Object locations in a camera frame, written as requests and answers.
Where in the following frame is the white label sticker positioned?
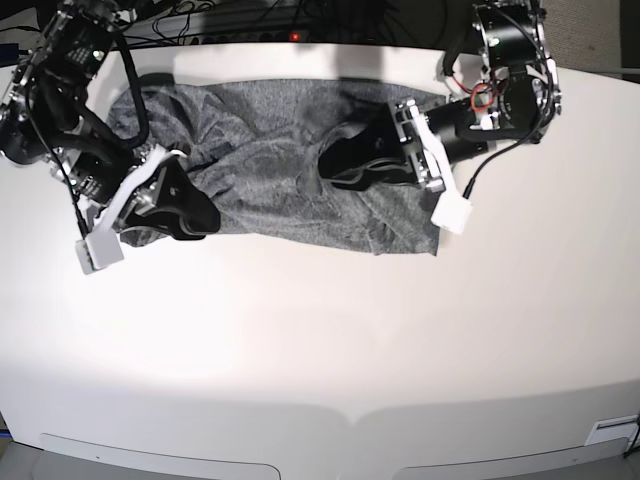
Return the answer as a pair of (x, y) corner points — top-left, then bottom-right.
(585, 414), (639, 447)

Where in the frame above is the power strip with red light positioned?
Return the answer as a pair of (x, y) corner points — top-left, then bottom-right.
(124, 14), (376, 48)

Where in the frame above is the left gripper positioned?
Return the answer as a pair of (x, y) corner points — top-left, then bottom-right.
(318, 99), (448, 193)

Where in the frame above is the grey long-sleeve T-shirt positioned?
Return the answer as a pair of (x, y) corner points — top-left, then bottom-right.
(107, 78), (454, 259)

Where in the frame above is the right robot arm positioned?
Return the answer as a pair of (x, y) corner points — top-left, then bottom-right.
(1, 1), (221, 241)

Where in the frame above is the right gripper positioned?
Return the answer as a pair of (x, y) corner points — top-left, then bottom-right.
(84, 149), (221, 241)

